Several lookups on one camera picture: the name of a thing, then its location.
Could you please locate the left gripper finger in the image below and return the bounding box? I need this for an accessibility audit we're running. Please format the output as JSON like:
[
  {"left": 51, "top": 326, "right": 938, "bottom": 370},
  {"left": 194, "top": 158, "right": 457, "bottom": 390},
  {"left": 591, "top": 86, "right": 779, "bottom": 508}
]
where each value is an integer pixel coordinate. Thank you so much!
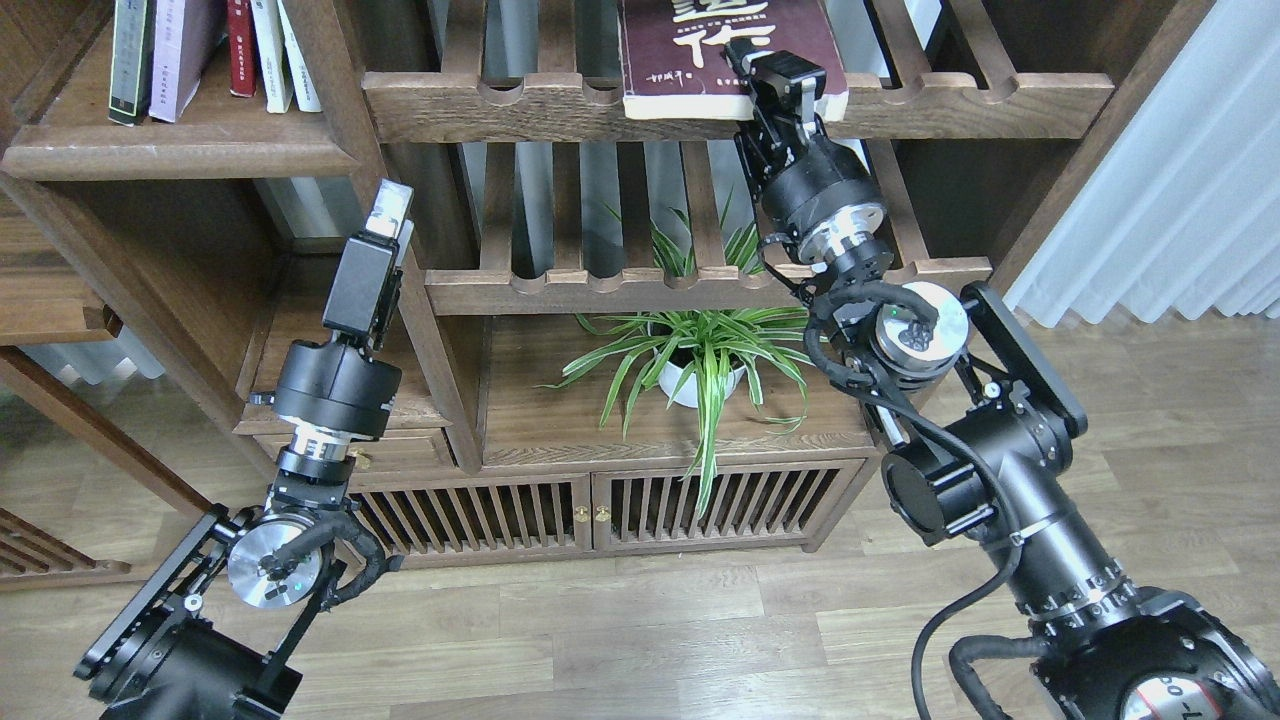
[{"left": 364, "top": 179, "right": 413, "bottom": 240}]

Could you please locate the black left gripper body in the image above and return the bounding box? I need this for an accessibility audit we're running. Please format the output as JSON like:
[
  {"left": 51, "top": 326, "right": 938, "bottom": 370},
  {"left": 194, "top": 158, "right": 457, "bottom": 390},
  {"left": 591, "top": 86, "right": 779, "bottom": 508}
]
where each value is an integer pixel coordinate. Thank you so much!
[{"left": 271, "top": 234, "right": 402, "bottom": 462}]

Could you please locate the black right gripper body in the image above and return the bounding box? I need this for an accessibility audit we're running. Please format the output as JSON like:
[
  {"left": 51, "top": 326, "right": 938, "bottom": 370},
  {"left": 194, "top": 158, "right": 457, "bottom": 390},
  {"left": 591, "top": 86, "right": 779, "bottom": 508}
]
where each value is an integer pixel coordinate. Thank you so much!
[{"left": 735, "top": 53, "right": 893, "bottom": 269}]

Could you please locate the dark red book chinese title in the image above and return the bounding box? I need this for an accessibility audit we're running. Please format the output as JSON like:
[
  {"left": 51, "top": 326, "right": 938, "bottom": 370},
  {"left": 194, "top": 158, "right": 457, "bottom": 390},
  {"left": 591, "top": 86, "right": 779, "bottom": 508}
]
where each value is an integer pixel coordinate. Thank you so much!
[{"left": 618, "top": 1, "right": 849, "bottom": 120}]

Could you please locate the white lavender paperback book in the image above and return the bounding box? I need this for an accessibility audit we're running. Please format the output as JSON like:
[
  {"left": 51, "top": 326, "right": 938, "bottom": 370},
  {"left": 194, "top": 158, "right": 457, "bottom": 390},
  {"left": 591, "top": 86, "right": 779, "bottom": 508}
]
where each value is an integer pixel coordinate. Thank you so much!
[{"left": 148, "top": 1, "right": 227, "bottom": 123}]

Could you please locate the black book yellow-green cover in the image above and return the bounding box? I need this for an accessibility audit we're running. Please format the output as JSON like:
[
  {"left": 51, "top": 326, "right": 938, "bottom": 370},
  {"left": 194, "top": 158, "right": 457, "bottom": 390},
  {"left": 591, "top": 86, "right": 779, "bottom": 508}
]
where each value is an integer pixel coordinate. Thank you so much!
[{"left": 108, "top": 0, "right": 157, "bottom": 126}]

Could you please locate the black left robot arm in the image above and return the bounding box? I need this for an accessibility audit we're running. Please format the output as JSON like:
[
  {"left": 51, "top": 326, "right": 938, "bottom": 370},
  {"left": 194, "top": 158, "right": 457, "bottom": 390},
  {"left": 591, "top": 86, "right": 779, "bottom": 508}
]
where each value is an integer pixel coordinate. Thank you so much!
[{"left": 74, "top": 179, "right": 413, "bottom": 719}]

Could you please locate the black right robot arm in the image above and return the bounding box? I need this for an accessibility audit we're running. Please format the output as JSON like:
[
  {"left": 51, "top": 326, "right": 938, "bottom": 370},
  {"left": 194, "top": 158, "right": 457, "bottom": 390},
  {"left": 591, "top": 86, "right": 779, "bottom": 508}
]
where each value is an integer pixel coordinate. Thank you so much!
[{"left": 724, "top": 40, "right": 1277, "bottom": 719}]

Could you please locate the white upright book right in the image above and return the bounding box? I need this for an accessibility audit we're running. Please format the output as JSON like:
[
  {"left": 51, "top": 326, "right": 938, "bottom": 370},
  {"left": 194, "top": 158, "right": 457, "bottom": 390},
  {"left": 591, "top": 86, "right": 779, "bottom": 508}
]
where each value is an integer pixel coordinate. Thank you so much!
[{"left": 276, "top": 1, "right": 323, "bottom": 113}]

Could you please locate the white upright book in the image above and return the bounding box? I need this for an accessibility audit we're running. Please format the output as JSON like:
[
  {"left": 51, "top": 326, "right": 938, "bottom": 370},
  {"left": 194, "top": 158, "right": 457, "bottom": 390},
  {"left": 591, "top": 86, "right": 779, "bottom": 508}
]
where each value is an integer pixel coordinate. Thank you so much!
[
  {"left": 251, "top": 0, "right": 293, "bottom": 114},
  {"left": 276, "top": 1, "right": 323, "bottom": 113}
]

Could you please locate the green spider plant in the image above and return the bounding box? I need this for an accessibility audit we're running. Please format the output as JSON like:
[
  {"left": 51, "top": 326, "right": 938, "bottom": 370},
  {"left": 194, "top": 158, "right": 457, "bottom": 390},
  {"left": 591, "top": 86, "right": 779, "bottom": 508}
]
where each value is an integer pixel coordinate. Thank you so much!
[{"left": 541, "top": 184, "right": 831, "bottom": 516}]

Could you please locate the white plant pot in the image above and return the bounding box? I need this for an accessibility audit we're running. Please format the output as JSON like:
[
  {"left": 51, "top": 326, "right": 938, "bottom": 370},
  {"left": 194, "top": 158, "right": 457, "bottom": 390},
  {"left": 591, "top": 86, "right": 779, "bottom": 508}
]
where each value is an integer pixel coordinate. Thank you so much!
[{"left": 659, "top": 361, "right": 746, "bottom": 409}]

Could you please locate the wooden side furniture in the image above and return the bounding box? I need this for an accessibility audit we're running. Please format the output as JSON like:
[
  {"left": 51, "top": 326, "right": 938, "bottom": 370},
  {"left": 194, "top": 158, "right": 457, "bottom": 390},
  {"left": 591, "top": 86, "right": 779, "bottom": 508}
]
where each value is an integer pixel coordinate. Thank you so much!
[{"left": 0, "top": 190, "right": 216, "bottom": 591}]

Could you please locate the red upright book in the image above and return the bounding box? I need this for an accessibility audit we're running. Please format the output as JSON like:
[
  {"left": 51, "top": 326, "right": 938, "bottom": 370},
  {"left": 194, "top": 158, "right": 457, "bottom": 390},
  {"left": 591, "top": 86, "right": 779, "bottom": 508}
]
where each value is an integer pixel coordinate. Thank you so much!
[{"left": 227, "top": 0, "right": 257, "bottom": 97}]

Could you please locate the dark wooden bookshelf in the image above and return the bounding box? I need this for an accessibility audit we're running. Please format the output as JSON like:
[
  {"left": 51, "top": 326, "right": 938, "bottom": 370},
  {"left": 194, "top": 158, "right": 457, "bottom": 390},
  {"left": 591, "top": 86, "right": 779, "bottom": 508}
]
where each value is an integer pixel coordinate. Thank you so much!
[{"left": 0, "top": 0, "right": 1221, "bottom": 583}]

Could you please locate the white curtain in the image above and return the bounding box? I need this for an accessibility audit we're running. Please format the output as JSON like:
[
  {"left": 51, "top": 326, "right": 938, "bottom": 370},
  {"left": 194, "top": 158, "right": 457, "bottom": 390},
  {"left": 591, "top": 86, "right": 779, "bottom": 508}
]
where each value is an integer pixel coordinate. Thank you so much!
[{"left": 1005, "top": 1, "right": 1279, "bottom": 328}]

